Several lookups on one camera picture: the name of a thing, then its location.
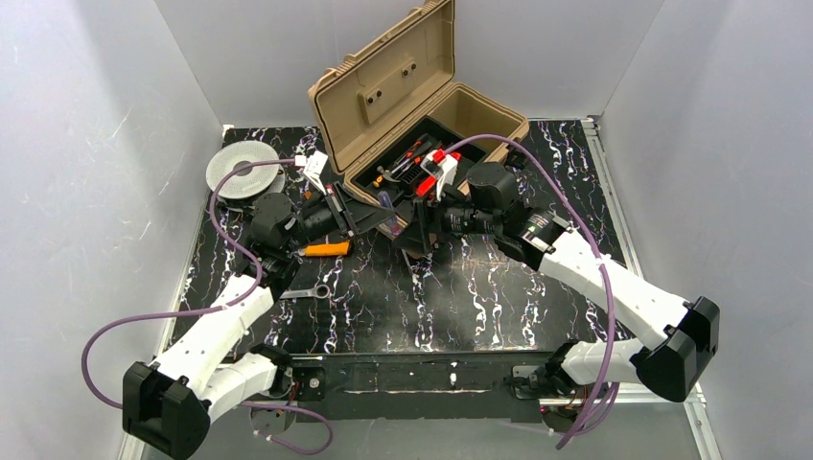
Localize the orange utility knife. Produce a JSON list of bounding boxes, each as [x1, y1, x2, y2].
[[297, 240, 352, 258]]

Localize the small black hammer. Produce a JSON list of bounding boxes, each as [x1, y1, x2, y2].
[[376, 153, 417, 181]]

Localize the red needle nose pliers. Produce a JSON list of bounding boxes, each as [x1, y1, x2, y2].
[[397, 133, 431, 165]]

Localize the tan plastic tool box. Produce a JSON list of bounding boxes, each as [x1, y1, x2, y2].
[[309, 1, 529, 242]]

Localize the red black utility knife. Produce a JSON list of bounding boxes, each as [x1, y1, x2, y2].
[[415, 176, 437, 197]]

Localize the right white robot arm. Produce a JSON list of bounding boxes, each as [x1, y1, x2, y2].
[[393, 162, 721, 403]]

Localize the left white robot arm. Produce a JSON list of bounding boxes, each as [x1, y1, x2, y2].
[[122, 183, 394, 459]]

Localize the black tool box tray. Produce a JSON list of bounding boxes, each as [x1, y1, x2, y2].
[[351, 116, 463, 221]]

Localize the white perforated round disc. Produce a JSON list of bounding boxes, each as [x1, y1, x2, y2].
[[205, 141, 286, 211]]

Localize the silver combination wrench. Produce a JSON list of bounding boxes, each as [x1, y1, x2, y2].
[[280, 285, 331, 300]]

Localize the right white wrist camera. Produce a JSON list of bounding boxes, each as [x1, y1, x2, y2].
[[420, 149, 461, 196]]

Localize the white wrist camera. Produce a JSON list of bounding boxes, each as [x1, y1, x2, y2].
[[294, 150, 328, 195], [420, 149, 461, 196]]

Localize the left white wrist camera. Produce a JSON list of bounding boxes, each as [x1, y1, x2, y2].
[[294, 150, 328, 195]]

